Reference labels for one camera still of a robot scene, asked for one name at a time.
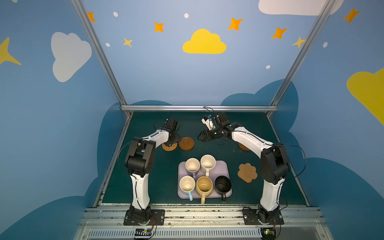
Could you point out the small circuit board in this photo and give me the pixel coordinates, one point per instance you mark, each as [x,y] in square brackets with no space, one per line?
[268,234]
[142,233]

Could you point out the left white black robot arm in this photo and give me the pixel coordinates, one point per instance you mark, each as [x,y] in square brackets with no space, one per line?
[140,162]

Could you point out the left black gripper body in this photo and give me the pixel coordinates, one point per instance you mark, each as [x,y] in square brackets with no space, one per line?
[173,138]

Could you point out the cream mug blue handle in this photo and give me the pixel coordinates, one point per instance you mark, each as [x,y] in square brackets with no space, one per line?
[187,184]

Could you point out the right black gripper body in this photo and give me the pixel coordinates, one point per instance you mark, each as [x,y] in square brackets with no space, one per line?
[212,134]

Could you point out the black mug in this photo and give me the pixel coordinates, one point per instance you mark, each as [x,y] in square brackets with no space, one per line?
[222,186]

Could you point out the cream mug white handle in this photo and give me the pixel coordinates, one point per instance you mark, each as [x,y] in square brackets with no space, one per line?
[207,162]

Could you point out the left small circuit board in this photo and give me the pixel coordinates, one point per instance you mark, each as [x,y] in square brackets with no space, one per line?
[142,233]

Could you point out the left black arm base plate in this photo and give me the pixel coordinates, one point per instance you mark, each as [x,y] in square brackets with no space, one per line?
[157,216]

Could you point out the brown wooden round coaster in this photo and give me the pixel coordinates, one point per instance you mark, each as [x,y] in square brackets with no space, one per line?
[186,143]
[242,147]

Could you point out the lilac plastic tray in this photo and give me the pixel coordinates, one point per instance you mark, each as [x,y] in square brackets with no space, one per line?
[221,169]

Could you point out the cork paw shaped coaster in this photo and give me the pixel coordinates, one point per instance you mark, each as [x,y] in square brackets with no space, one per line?
[247,172]

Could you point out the woven rattan round coaster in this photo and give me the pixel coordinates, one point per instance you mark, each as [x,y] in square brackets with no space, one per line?
[169,148]

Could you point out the yellow mug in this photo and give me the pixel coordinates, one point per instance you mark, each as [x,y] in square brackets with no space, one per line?
[204,188]

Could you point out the cream mug lilac handle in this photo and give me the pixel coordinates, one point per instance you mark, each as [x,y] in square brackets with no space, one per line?
[192,166]

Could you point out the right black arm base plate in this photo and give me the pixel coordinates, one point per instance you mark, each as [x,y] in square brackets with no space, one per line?
[253,217]

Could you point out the right small circuit board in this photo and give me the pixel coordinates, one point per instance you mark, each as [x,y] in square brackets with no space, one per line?
[268,234]

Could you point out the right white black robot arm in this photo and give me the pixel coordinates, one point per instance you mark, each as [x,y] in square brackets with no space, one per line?
[274,158]

